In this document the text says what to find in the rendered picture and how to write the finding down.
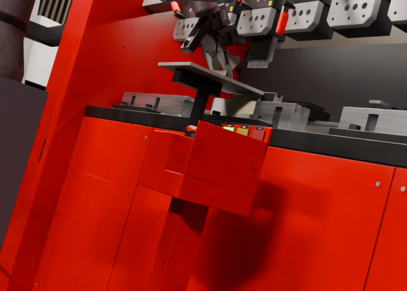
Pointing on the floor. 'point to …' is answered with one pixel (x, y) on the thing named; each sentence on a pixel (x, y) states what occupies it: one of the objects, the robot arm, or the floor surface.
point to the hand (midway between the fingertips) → (222, 77)
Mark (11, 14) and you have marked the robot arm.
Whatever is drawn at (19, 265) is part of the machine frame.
